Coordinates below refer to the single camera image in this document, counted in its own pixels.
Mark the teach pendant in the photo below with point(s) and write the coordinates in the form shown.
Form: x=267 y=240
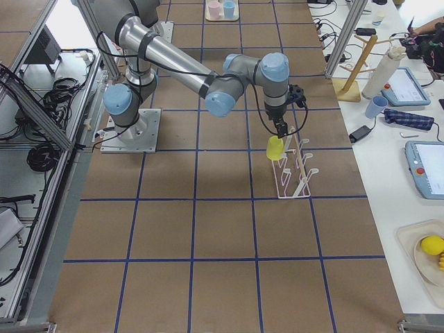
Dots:
x=425 y=160
x=402 y=89

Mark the beige tray on desk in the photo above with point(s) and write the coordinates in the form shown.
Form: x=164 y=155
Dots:
x=426 y=265

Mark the teach pendant far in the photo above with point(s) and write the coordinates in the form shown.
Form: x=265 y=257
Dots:
x=402 y=89

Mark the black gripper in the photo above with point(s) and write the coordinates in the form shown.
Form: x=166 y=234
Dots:
x=275 y=114

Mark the white wire cup rack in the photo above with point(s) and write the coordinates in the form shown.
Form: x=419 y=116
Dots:
x=290 y=174

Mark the wooden mug tree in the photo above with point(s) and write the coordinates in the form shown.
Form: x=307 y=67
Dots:
x=348 y=90

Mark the white bottle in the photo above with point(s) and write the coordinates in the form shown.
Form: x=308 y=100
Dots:
x=384 y=70

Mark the yellow lemon toy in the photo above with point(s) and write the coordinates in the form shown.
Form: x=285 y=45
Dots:
x=432 y=245

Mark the light blue cup on desk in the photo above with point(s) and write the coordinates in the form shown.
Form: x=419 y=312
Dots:
x=376 y=105

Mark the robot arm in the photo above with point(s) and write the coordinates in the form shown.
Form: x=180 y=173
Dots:
x=130 y=24

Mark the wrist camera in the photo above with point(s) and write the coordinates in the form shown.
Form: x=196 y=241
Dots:
x=297 y=96

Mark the teach pendant near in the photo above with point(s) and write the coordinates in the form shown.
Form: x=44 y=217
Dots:
x=425 y=160

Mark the yellow plastic cup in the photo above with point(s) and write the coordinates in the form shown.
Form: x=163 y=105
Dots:
x=275 y=148

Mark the pink plastic cup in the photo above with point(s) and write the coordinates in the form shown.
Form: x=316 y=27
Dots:
x=214 y=9

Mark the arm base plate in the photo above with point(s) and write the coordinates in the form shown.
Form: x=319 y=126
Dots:
x=164 y=29
x=139 y=138

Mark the black power adapter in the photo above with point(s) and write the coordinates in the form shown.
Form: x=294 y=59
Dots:
x=359 y=134

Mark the cream plastic tray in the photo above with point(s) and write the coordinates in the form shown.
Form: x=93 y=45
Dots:
x=221 y=18

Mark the blue plastic cup far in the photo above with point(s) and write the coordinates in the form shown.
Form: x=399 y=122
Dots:
x=228 y=9

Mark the blue plaid umbrella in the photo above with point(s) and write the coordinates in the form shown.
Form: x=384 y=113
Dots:
x=410 y=120

